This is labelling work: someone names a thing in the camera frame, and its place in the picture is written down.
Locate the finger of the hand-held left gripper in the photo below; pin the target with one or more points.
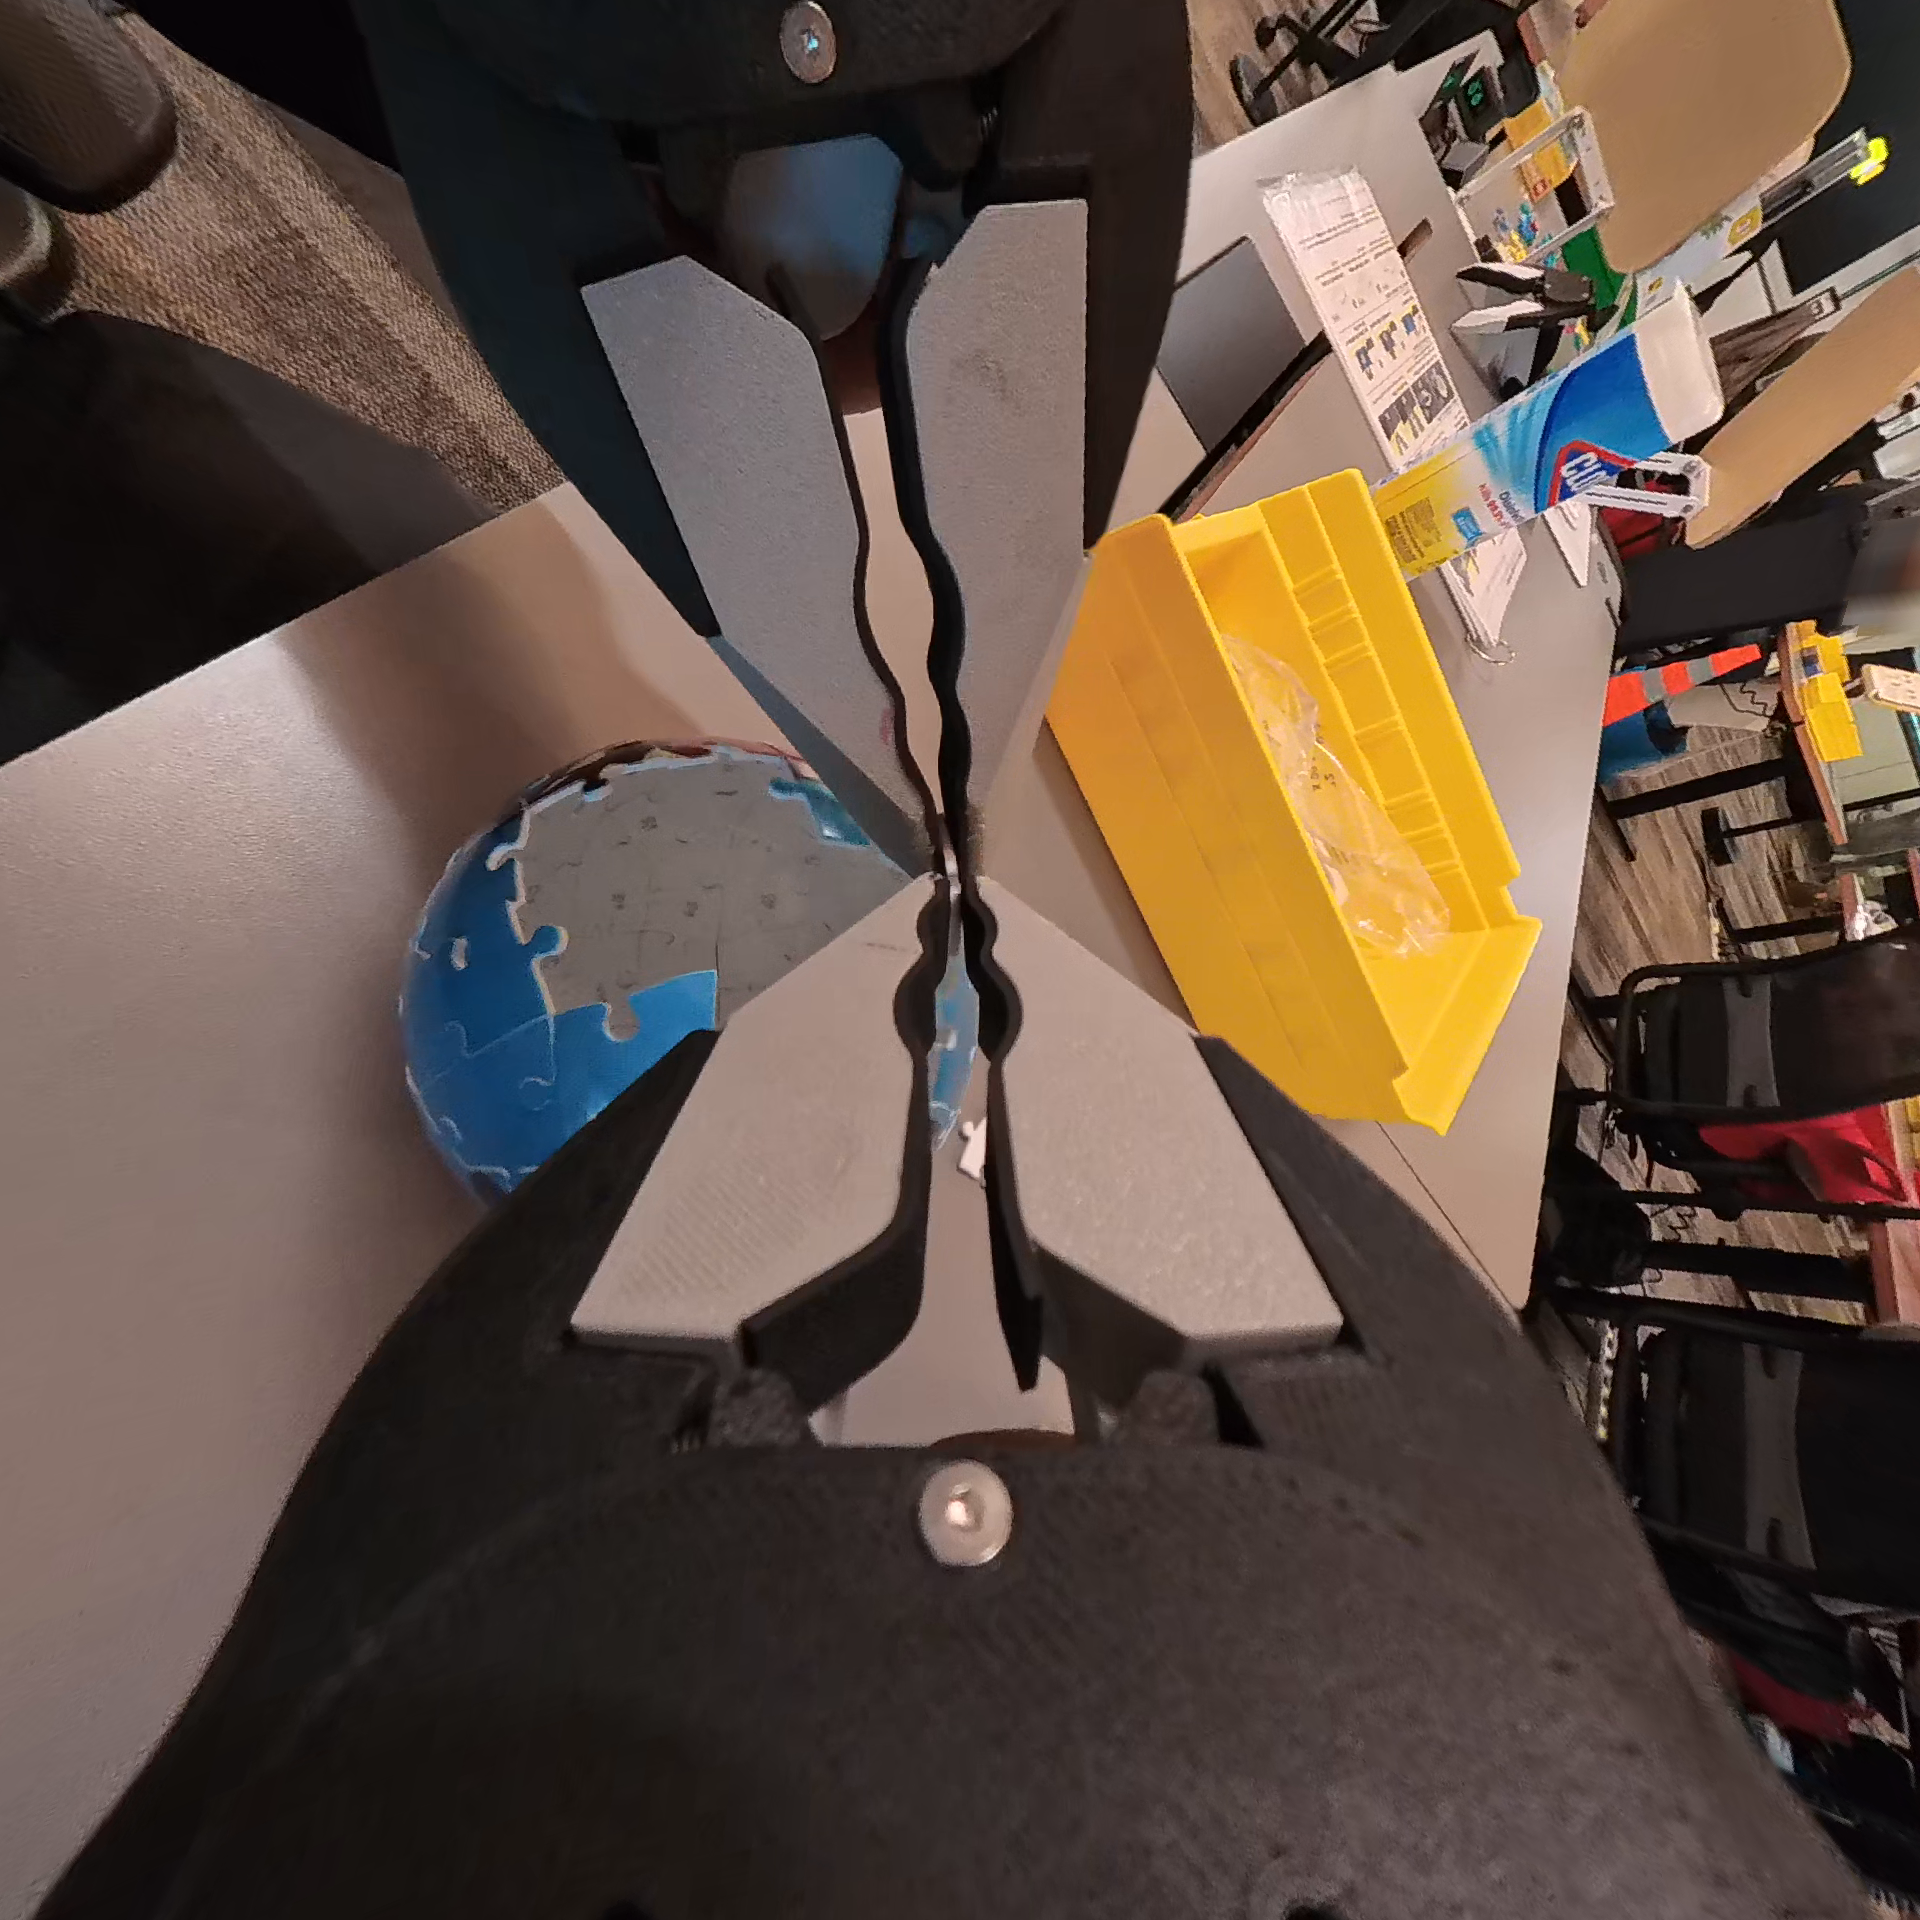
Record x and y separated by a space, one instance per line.
734 451
1004 420

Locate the black mesh chair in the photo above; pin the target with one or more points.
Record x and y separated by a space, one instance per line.
1784 1454
1770 1050

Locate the black office chair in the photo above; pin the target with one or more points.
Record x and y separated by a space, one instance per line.
195 511

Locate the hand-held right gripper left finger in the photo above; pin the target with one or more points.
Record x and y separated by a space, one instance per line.
750 1184

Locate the white paper sheet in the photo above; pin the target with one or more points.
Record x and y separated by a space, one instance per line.
1492 584

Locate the black tablet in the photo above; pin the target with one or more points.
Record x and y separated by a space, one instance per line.
1245 344

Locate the laminated instruction sheet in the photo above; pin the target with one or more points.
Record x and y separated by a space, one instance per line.
1365 300

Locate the colourful toy box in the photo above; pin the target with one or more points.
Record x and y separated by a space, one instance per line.
1538 189

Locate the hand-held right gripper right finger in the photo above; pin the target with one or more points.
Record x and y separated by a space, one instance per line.
1171 1200

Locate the red bag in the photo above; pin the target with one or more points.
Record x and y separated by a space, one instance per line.
1822 1149

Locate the blue puzzle ball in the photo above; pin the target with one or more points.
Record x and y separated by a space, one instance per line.
645 885

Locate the disinfecting wipes canister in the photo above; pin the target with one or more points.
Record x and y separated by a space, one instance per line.
1574 435

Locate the small white puzzle piece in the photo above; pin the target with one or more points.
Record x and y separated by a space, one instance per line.
973 1149

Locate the yellow plastic bin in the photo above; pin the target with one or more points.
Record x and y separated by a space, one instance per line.
1171 720

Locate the tan chair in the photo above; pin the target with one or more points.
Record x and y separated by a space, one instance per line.
1710 121
1822 404

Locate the yellow toy blocks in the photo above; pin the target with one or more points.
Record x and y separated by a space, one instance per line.
1826 698

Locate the white plastic clip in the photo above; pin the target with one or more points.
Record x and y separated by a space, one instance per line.
1642 502

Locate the clear plastic bag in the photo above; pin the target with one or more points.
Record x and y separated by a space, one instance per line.
1334 795

